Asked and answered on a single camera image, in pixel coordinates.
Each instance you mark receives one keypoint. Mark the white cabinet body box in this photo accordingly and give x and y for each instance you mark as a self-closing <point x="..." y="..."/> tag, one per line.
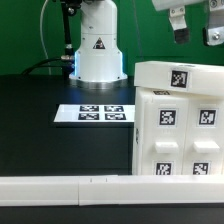
<point x="143" y="96"/>

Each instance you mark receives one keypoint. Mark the white front fence rail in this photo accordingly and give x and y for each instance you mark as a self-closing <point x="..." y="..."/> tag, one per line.
<point x="111" y="190"/>

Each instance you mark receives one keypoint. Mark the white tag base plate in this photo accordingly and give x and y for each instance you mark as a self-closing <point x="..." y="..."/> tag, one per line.
<point x="74" y="113"/>

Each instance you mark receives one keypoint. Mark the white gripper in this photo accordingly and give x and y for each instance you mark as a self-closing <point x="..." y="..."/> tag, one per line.
<point x="214" y="30"/>

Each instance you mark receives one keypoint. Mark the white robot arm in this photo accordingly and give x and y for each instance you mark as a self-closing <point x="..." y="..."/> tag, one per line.
<point x="98" y="62"/>

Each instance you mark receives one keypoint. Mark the white cabinet door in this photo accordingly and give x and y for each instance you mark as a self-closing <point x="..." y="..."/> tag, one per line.
<point x="204" y="141"/>
<point x="164" y="125"/>

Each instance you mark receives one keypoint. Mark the white cabinet top bar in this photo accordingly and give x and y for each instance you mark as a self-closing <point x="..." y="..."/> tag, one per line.
<point x="181" y="77"/>

